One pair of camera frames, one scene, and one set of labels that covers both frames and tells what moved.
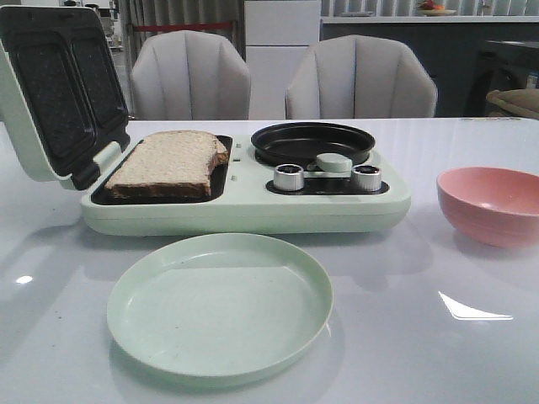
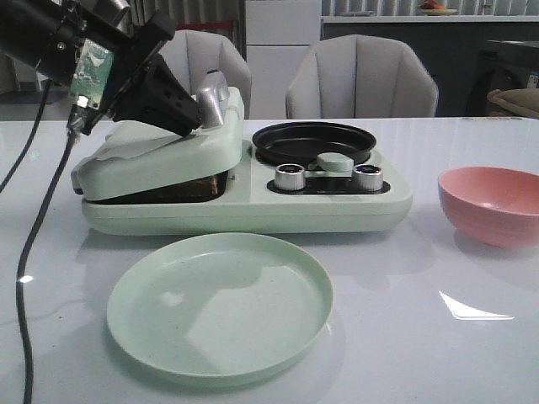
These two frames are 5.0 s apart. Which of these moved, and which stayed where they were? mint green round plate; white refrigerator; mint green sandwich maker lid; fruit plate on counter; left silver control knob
Moved: mint green sandwich maker lid
Stayed: mint green round plate; white refrigerator; left silver control knob; fruit plate on counter
